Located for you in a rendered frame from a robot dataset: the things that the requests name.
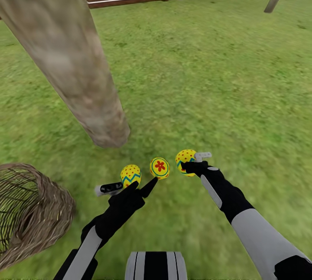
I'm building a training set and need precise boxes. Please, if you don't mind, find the wicker basket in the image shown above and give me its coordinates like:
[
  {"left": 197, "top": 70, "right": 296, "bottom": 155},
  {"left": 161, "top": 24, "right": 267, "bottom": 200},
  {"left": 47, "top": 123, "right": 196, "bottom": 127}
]
[{"left": 0, "top": 163, "right": 76, "bottom": 271}]

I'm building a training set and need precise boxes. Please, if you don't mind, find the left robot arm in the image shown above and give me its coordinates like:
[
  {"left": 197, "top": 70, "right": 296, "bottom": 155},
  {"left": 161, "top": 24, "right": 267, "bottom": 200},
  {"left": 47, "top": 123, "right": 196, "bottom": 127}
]
[{"left": 53, "top": 177, "right": 159, "bottom": 280}]

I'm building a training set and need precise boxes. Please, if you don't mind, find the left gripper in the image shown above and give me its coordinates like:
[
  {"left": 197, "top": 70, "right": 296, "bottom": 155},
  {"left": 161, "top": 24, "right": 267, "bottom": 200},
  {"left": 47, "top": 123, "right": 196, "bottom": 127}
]
[{"left": 104, "top": 177, "right": 159, "bottom": 230}]

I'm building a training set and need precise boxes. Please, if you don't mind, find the easter egg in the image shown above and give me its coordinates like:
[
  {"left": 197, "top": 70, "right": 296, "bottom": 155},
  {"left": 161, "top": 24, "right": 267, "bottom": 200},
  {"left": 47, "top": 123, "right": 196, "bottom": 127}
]
[
  {"left": 149, "top": 157, "right": 170, "bottom": 179},
  {"left": 120, "top": 165, "right": 141, "bottom": 188},
  {"left": 175, "top": 150, "right": 197, "bottom": 177}
]

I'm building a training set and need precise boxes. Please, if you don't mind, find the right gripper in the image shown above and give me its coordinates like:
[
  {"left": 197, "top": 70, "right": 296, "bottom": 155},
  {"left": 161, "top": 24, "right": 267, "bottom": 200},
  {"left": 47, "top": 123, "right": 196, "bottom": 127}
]
[{"left": 181, "top": 161, "right": 208, "bottom": 175}]

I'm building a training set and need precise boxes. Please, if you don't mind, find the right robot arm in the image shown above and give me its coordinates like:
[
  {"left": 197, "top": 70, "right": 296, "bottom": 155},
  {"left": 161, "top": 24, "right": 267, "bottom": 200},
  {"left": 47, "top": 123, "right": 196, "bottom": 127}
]
[{"left": 11, "top": 152, "right": 312, "bottom": 280}]

